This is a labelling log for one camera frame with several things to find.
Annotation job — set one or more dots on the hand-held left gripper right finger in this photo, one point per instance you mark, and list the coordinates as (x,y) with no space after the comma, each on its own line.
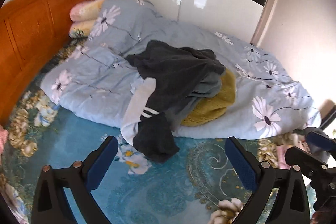
(241,166)

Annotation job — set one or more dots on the yellow floral pillow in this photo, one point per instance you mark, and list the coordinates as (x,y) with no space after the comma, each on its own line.
(80,28)

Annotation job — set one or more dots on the black and white fleece garment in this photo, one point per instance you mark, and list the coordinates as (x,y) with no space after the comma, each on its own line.
(170,69)

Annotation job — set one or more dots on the teal floral bed sheet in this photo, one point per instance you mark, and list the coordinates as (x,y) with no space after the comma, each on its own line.
(78,129)

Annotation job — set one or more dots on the grey garment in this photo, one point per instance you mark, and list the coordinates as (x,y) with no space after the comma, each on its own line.
(207,85)

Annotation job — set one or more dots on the light blue floral quilt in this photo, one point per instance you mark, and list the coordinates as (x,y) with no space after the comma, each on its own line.
(183,32)

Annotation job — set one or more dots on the mustard yellow knit sweater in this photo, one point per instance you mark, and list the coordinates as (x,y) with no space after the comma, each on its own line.
(223,92)

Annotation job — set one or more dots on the pink floral pillow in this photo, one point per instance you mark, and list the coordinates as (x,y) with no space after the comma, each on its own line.
(84,10)

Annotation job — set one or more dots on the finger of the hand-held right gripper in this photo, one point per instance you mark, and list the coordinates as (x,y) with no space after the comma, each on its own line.
(302,158)
(319,141)

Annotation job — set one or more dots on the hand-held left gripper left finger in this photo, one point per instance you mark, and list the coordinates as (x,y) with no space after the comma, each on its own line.
(102,161)

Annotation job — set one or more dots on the orange wooden headboard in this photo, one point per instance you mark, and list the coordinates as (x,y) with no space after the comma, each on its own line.
(34,29)

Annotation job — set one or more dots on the pink cloth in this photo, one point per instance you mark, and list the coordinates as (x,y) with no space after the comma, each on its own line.
(2,140)

